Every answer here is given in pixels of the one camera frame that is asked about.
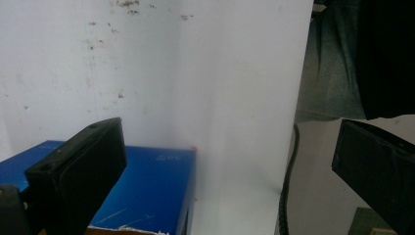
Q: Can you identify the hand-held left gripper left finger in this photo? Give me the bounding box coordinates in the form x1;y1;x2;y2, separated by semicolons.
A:
23;117;128;235

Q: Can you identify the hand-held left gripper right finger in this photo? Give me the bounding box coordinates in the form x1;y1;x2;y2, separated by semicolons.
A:
331;118;415;235

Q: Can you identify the green box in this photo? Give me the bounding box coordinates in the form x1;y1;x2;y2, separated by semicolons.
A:
346;207;394;235

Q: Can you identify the blue cardboard box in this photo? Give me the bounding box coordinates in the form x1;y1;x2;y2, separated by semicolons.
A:
0;140;198;235

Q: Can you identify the dark green cloth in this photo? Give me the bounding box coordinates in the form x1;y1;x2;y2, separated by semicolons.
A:
294;0;367;124

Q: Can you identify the black cloth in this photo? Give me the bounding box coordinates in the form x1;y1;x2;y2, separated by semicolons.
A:
354;0;415;120

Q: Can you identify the white stained board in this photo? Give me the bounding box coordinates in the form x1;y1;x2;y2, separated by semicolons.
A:
0;0;315;235

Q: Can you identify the black cable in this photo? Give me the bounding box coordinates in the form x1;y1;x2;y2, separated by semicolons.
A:
278;123;301;235

